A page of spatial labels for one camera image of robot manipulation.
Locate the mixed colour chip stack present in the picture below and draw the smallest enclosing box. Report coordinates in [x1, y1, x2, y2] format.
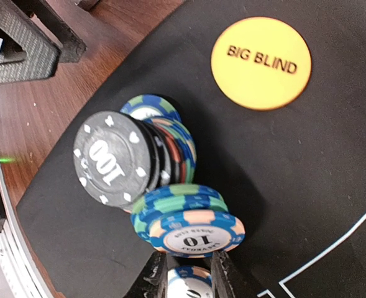
[121, 94, 197, 184]

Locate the blue chip stack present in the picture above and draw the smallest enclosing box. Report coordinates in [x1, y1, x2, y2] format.
[130, 184, 229, 242]

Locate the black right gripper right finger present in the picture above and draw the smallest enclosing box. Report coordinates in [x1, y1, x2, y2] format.
[211, 250, 261, 298]

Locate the orange big blind button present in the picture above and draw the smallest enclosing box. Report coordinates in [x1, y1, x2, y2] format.
[211, 17, 312, 111]

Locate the black hundred chip stack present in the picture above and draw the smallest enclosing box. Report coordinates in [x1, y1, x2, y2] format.
[73, 111, 173, 212]

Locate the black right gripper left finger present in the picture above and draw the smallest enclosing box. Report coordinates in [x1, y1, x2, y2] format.
[124, 251, 168, 298]

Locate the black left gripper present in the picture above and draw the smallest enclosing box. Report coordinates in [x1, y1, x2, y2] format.
[0, 1, 86, 84]

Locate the black poker play mat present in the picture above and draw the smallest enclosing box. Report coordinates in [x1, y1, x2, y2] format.
[17, 1, 366, 297]

